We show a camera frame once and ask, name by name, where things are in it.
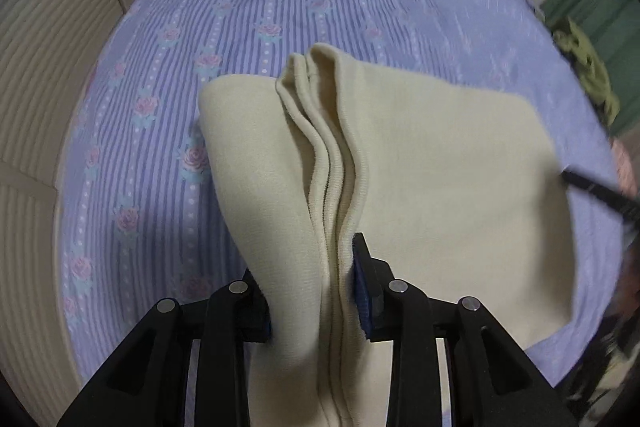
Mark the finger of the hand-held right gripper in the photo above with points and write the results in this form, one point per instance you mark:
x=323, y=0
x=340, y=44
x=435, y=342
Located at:
x=600, y=193

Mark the cream pants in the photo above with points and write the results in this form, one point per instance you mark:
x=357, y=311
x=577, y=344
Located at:
x=440, y=167

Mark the pink patterned garment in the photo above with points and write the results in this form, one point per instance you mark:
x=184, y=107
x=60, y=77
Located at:
x=626, y=167

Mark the beige ribbed panel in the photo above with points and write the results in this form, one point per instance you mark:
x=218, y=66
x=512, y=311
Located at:
x=50, y=82

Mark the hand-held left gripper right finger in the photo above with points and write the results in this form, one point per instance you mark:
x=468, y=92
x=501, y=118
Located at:
x=361, y=302

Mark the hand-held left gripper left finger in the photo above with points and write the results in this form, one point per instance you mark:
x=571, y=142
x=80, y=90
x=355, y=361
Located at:
x=227, y=337

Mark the green knit cloth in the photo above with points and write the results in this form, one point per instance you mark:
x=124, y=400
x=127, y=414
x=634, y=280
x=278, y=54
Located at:
x=592, y=72

